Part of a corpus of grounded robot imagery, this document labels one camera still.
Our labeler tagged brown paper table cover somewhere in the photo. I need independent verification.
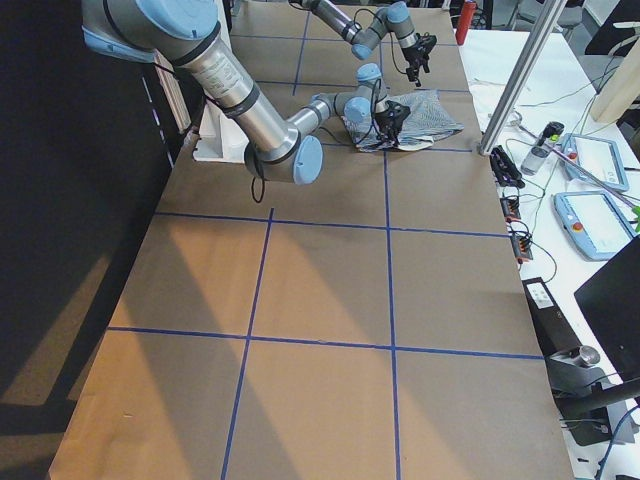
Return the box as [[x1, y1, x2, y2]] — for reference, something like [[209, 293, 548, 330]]
[[49, 9, 573, 479]]

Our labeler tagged red cylinder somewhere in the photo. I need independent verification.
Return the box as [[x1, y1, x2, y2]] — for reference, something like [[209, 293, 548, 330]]
[[455, 0, 477, 46]]

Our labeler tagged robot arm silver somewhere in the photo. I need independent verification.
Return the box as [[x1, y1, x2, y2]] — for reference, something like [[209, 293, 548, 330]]
[[289, 0, 437, 87], [82, 1, 410, 185]]

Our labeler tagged metal reacher grabber tool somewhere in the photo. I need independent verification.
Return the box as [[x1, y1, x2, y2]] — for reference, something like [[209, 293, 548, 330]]
[[509, 112, 640, 221]]

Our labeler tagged blue teach pendant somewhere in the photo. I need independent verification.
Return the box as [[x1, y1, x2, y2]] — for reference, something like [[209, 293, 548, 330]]
[[553, 190, 636, 261], [561, 134, 629, 192]]

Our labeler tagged black monitor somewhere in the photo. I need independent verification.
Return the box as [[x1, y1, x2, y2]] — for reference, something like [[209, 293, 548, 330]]
[[574, 238, 640, 380]]

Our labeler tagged orange black connector block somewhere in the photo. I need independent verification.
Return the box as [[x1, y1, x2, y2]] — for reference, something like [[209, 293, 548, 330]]
[[499, 196, 533, 265]]

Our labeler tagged near blue teach pendant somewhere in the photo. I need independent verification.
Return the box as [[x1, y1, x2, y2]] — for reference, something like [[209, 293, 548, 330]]
[[553, 190, 636, 261]]

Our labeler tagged striped polo shirt white collar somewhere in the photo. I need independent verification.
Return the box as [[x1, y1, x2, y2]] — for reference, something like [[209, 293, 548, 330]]
[[341, 90, 464, 152]]

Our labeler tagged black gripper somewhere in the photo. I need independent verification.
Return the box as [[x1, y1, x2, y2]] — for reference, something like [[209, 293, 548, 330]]
[[374, 100, 410, 147], [403, 33, 437, 85]]

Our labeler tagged black box with white label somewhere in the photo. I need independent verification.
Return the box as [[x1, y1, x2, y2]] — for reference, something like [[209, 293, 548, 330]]
[[522, 277, 582, 366]]

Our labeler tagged black spare gripper on table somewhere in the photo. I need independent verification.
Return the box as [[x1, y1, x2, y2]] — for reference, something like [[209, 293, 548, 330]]
[[489, 145, 526, 189]]

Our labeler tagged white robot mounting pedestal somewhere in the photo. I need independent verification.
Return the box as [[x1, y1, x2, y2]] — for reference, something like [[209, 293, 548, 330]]
[[193, 100, 248, 164]]

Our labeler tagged aluminium frame post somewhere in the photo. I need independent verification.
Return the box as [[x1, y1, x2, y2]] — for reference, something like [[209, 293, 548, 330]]
[[478, 0, 566, 156]]

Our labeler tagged far blue teach pendant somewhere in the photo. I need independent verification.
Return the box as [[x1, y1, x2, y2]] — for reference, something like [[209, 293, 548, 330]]
[[561, 134, 629, 192]]

